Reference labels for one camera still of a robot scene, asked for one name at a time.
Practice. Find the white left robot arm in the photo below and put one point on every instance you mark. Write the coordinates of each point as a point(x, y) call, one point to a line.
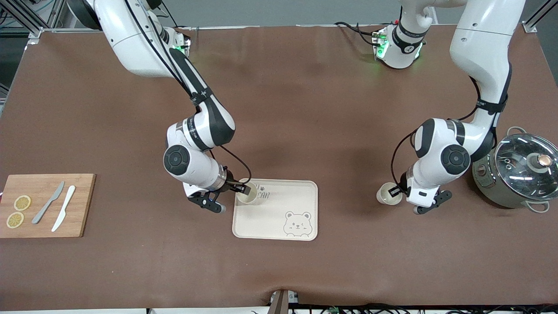
point(479, 43)

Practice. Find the glass pot lid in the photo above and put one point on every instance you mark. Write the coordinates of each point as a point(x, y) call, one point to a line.
point(518, 165)

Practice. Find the grey pot with glass lid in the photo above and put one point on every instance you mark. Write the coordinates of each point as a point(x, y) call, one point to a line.
point(486, 183)

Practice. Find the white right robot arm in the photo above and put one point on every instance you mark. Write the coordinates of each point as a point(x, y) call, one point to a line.
point(130, 43)

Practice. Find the beige bear print tray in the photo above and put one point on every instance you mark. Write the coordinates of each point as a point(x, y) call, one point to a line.
point(266, 222)

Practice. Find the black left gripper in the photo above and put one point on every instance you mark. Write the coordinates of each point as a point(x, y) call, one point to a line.
point(401, 189)

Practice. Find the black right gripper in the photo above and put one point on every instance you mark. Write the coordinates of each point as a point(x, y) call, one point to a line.
point(230, 187)

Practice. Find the brown table mat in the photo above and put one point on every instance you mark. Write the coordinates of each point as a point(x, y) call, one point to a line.
point(305, 109)

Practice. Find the lemon slice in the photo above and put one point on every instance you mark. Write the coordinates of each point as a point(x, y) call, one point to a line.
point(15, 220)
point(22, 203)

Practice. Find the bamboo cutting board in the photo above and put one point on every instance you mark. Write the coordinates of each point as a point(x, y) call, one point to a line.
point(85, 205)

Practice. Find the white IKEA cup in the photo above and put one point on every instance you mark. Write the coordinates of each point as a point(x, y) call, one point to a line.
point(386, 197)
point(246, 199)

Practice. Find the grey plastic knife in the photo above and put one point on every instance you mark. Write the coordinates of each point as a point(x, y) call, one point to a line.
point(48, 203)

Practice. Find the white plastic knife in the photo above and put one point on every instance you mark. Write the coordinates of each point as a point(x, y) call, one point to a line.
point(64, 207)

